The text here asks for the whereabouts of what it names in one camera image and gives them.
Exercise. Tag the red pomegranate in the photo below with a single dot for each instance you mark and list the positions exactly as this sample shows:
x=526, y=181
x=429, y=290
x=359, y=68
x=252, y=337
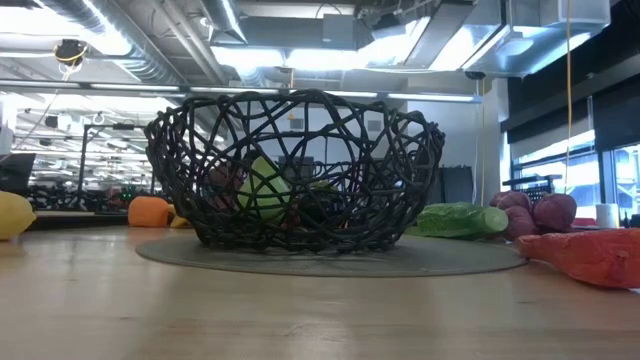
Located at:
x=294, y=216

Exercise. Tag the green pear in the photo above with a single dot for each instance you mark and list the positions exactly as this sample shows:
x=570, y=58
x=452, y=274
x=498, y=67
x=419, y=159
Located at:
x=262, y=192

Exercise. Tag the green romaine lettuce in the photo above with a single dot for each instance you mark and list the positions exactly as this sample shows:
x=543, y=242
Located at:
x=460, y=220

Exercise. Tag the yellow starfruit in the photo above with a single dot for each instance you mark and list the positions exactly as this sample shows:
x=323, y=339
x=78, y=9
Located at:
x=180, y=222

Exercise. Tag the orange fruit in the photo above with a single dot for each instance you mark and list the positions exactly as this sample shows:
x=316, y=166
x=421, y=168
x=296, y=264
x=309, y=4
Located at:
x=148, y=212

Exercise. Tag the orange carrot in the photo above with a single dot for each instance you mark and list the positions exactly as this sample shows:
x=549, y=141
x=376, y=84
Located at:
x=590, y=255

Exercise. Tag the yellow lemon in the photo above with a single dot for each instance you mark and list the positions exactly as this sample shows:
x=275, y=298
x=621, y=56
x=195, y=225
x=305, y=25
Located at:
x=14, y=216

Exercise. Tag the round grey placemat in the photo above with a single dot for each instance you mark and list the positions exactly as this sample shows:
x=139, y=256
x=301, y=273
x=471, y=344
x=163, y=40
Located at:
x=450, y=260

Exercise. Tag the black pole stand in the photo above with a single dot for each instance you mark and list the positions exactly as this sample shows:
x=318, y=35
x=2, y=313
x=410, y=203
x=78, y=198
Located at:
x=82, y=160

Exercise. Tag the black round ceiling device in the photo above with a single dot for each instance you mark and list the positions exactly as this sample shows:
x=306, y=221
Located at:
x=70, y=51

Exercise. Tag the white cup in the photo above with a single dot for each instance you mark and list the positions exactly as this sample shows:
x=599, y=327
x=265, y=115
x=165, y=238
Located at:
x=607, y=216

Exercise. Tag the dark monitor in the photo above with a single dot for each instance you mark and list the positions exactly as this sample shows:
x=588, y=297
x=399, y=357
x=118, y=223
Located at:
x=15, y=172

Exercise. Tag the black aluminium table frame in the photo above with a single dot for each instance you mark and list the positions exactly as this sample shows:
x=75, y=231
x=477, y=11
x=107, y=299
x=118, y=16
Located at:
x=75, y=220

